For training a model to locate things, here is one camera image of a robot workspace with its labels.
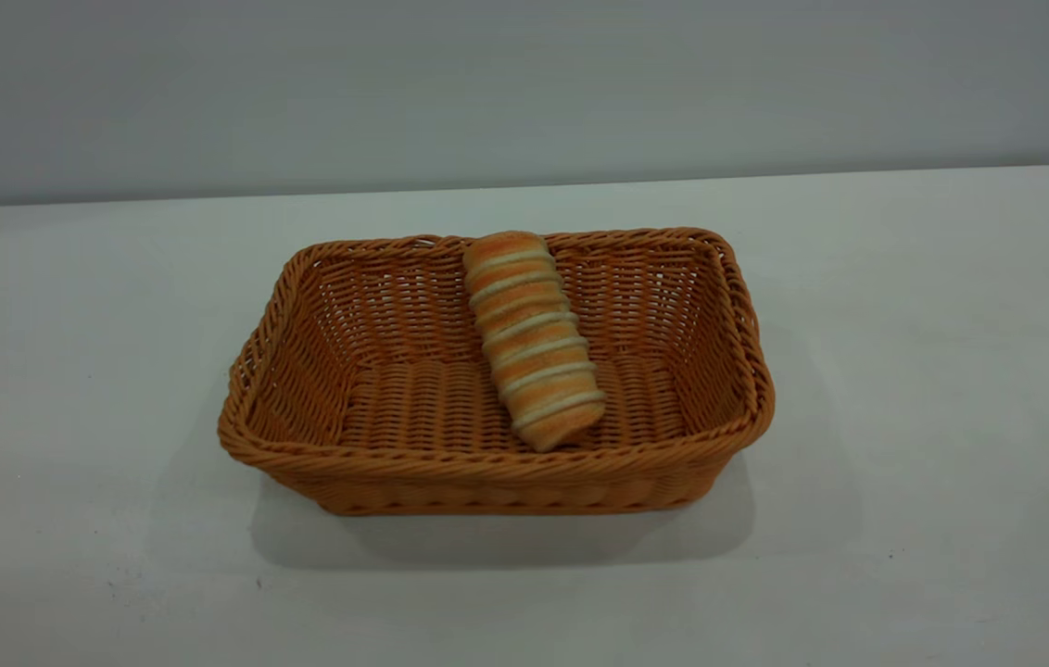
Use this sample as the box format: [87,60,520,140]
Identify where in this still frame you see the striped spiral bread roll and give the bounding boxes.
[461,230,608,455]

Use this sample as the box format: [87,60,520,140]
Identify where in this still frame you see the orange woven wicker basket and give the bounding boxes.
[217,226,777,518]

